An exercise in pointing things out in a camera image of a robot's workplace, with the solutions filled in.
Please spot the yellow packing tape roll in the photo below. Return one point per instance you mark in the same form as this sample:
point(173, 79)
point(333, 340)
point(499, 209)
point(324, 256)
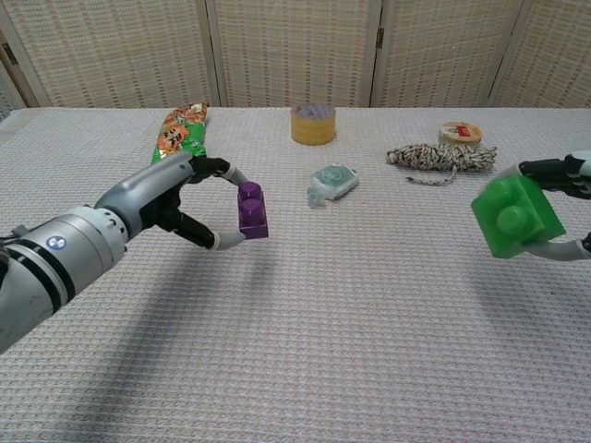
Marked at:
point(314, 129)

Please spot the teal white plastic packet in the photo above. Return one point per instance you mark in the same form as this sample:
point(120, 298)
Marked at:
point(334, 181)

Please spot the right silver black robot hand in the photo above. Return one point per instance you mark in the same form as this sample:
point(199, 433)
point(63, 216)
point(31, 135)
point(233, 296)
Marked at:
point(554, 173)

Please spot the beige tape roll red label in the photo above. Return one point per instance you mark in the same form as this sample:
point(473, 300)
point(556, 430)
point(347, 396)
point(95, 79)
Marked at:
point(461, 134)

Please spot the green orange snack bag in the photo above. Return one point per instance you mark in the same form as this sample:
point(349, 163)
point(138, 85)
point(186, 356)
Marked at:
point(180, 134)

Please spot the white woven tablecloth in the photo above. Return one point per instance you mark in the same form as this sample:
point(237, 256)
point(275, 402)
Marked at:
point(323, 346)

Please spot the green toy block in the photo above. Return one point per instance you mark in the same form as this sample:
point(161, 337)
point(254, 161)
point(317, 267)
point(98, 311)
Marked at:
point(517, 217)

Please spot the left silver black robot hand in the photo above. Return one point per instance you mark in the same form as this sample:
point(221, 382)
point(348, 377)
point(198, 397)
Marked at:
point(143, 189)

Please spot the woven folding screen panel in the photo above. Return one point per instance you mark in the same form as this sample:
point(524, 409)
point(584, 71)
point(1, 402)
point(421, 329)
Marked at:
point(295, 51)
point(549, 55)
point(443, 51)
point(115, 51)

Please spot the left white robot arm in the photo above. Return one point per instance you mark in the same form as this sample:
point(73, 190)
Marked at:
point(51, 263)

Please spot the purple toy block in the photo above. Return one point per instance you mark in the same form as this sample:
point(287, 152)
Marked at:
point(253, 212)

